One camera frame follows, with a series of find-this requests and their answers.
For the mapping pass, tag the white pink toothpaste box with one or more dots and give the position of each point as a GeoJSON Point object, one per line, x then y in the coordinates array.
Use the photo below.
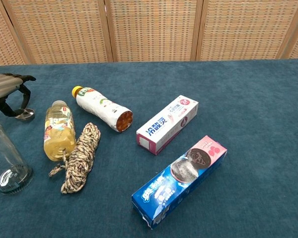
{"type": "Point", "coordinates": [164, 126]}

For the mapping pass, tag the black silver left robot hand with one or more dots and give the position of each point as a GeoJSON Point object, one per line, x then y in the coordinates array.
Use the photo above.
{"type": "Point", "coordinates": [2, 83]}

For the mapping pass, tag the white label bottle yellow cap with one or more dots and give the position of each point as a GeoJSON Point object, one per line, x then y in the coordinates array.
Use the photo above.
{"type": "Point", "coordinates": [99, 106]}

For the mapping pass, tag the blue fabric table mat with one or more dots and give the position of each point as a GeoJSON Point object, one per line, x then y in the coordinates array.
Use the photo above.
{"type": "Point", "coordinates": [213, 99]}

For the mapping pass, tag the yellow tea plastic bottle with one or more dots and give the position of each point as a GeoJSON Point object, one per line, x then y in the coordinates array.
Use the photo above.
{"type": "Point", "coordinates": [58, 131]}

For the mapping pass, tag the blue pink cookie box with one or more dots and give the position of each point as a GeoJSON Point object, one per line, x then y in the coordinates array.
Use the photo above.
{"type": "Point", "coordinates": [181, 178]}

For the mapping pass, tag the metal jar lid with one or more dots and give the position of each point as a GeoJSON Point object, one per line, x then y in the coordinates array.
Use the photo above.
{"type": "Point", "coordinates": [28, 114]}

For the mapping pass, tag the clear glass bottle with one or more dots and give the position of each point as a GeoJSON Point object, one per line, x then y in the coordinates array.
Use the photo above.
{"type": "Point", "coordinates": [5, 158]}

